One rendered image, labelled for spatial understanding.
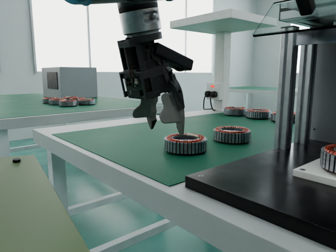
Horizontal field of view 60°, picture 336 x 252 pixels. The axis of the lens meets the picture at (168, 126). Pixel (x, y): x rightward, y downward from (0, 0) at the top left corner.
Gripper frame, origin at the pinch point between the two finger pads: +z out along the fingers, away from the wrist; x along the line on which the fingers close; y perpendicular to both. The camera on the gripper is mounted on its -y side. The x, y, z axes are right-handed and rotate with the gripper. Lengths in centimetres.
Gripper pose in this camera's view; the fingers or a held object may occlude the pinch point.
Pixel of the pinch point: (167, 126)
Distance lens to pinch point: 64.2
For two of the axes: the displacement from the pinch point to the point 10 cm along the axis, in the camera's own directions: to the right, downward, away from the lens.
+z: 1.6, 9.3, 3.3
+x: 6.9, 1.3, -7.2
